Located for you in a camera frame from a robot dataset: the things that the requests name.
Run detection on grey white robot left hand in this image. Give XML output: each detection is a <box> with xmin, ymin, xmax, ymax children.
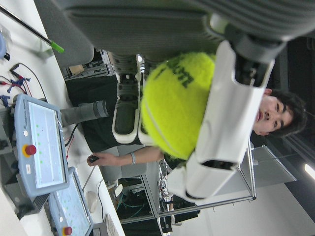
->
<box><xmin>34</xmin><ymin>0</ymin><xmax>315</xmax><ymax>204</ymax></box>

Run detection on person's hand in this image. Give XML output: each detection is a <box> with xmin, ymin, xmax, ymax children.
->
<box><xmin>88</xmin><ymin>152</ymin><xmax>117</xmax><ymax>167</ymax></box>

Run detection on yellow-green tennis ball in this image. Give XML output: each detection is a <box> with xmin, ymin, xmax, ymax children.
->
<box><xmin>140</xmin><ymin>51</ymin><xmax>217</xmax><ymax>162</ymax></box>

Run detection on person's bare forearm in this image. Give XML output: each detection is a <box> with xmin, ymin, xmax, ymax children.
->
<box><xmin>114</xmin><ymin>149</ymin><xmax>165</xmax><ymax>165</ymax></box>

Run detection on white computer mouse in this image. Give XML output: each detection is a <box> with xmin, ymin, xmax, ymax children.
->
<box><xmin>86</xmin><ymin>191</ymin><xmax>98</xmax><ymax>213</ymax></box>

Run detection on grey cylindrical padded tube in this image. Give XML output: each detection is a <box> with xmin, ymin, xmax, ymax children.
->
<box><xmin>60</xmin><ymin>100</ymin><xmax>111</xmax><ymax>125</ymax></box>

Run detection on large grey-blue teach pendant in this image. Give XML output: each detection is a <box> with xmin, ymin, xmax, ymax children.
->
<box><xmin>13</xmin><ymin>94</ymin><xmax>70</xmax><ymax>198</ymax></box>

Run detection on white computer keyboard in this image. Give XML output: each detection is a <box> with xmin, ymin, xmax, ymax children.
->
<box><xmin>103</xmin><ymin>213</ymin><xmax>116</xmax><ymax>236</ymax></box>

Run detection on brown cardboard box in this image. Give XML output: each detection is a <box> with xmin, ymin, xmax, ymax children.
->
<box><xmin>66</xmin><ymin>64</ymin><xmax>85</xmax><ymax>79</ymax></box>

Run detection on black rod with green tip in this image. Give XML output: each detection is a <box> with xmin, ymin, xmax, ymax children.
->
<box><xmin>0</xmin><ymin>4</ymin><xmax>65</xmax><ymax>54</ymax></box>

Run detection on dark-haired person in black shirt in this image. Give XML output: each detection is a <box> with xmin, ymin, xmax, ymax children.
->
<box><xmin>65</xmin><ymin>75</ymin><xmax>308</xmax><ymax>182</ymax></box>

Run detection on white ceiling light strip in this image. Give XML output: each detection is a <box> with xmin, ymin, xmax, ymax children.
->
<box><xmin>304</xmin><ymin>163</ymin><xmax>315</xmax><ymax>178</ymax></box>

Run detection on red and black cable pair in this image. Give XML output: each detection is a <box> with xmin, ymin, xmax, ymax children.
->
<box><xmin>64</xmin><ymin>122</ymin><xmax>80</xmax><ymax>158</ymax></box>

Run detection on black cable loop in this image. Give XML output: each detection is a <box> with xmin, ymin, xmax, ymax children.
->
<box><xmin>9</xmin><ymin>62</ymin><xmax>48</xmax><ymax>100</ymax></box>

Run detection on red wire with blue tape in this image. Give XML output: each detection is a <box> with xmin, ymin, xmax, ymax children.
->
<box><xmin>0</xmin><ymin>75</ymin><xmax>32</xmax><ymax>95</ymax></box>

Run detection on aluminium profile frame rack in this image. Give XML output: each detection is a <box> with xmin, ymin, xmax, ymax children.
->
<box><xmin>141</xmin><ymin>137</ymin><xmax>257</xmax><ymax>219</ymax></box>

